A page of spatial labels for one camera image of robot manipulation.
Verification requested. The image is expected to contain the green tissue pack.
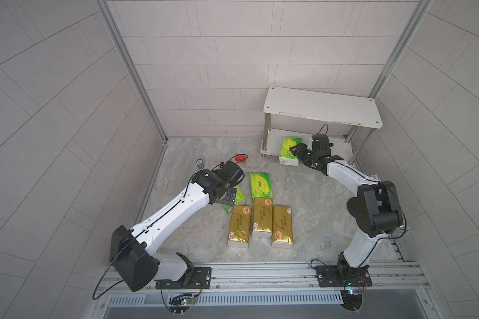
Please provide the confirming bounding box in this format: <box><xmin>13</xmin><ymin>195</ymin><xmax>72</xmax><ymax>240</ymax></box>
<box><xmin>250</xmin><ymin>173</ymin><xmax>273</xmax><ymax>199</ymax></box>
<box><xmin>223</xmin><ymin>186</ymin><xmax>245</xmax><ymax>214</ymax></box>
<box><xmin>279</xmin><ymin>138</ymin><xmax>303</xmax><ymax>166</ymax></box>

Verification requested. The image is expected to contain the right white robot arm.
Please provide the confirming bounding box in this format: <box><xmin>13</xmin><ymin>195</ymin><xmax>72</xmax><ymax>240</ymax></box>
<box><xmin>289</xmin><ymin>143</ymin><xmax>406</xmax><ymax>268</ymax></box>

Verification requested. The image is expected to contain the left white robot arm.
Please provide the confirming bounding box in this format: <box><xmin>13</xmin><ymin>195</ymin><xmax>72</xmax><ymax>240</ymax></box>
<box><xmin>110</xmin><ymin>162</ymin><xmax>245</xmax><ymax>292</ymax></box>

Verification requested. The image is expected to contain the gold tissue pack left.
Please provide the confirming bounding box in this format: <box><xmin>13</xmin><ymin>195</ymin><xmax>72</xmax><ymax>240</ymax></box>
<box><xmin>227</xmin><ymin>205</ymin><xmax>252</xmax><ymax>248</ymax></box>

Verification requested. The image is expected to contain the gold tissue pack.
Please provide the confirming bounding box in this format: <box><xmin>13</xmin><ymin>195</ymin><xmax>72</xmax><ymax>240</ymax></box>
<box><xmin>227</xmin><ymin>205</ymin><xmax>252</xmax><ymax>248</ymax></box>
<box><xmin>252</xmin><ymin>198</ymin><xmax>273</xmax><ymax>237</ymax></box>
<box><xmin>272</xmin><ymin>206</ymin><xmax>294</xmax><ymax>249</ymax></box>

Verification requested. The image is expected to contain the white two-tier shelf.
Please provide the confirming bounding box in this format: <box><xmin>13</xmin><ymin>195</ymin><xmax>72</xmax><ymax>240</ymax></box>
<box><xmin>260</xmin><ymin>86</ymin><xmax>383</xmax><ymax>165</ymax></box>

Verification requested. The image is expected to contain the gold tissue pack middle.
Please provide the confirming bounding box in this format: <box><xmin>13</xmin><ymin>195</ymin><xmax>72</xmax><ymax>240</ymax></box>
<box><xmin>252</xmin><ymin>198</ymin><xmax>273</xmax><ymax>237</ymax></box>

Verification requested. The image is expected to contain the gold tissue pack right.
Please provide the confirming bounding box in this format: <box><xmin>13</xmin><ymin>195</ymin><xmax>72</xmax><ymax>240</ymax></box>
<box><xmin>272</xmin><ymin>206</ymin><xmax>294</xmax><ymax>249</ymax></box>

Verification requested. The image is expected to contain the small red block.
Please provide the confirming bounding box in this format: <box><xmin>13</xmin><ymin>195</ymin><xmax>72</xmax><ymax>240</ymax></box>
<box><xmin>235</xmin><ymin>154</ymin><xmax>248</xmax><ymax>163</ymax></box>

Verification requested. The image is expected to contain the small metal can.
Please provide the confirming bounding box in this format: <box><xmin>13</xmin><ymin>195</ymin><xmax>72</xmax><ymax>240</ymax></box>
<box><xmin>196</xmin><ymin>159</ymin><xmax>205</xmax><ymax>170</ymax></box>

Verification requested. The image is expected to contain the glitter microphone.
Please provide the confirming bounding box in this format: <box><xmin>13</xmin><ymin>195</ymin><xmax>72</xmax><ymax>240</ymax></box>
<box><xmin>392</xmin><ymin>223</ymin><xmax>409</xmax><ymax>239</ymax></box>

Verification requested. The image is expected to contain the left circuit board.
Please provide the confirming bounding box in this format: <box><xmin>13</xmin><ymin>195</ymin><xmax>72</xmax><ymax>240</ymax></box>
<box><xmin>168</xmin><ymin>293</ymin><xmax>198</xmax><ymax>316</ymax></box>

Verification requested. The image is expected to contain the circuit board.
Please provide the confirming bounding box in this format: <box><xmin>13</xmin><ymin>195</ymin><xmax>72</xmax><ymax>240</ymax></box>
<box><xmin>168</xmin><ymin>293</ymin><xmax>198</xmax><ymax>316</ymax></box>
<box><xmin>340</xmin><ymin>288</ymin><xmax>363</xmax><ymax>312</ymax></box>

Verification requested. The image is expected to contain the right circuit board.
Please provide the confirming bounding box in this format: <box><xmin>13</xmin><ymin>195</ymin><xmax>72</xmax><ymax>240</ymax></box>
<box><xmin>340</xmin><ymin>288</ymin><xmax>363</xmax><ymax>312</ymax></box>

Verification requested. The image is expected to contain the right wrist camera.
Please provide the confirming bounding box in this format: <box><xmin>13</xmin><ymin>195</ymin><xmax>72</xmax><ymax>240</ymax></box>
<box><xmin>311</xmin><ymin>134</ymin><xmax>330</xmax><ymax>151</ymax></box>

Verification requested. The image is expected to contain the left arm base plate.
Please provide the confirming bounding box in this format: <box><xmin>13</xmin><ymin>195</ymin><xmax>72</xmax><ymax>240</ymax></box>
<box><xmin>156</xmin><ymin>267</ymin><xmax>212</xmax><ymax>290</ymax></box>

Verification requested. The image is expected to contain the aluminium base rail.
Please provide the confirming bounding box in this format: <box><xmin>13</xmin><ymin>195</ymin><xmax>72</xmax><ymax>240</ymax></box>
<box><xmin>95</xmin><ymin>261</ymin><xmax>429</xmax><ymax>308</ymax></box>

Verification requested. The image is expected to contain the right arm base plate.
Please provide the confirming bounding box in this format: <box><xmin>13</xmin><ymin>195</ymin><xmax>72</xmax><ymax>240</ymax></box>
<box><xmin>312</xmin><ymin>265</ymin><xmax>372</xmax><ymax>289</ymax></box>

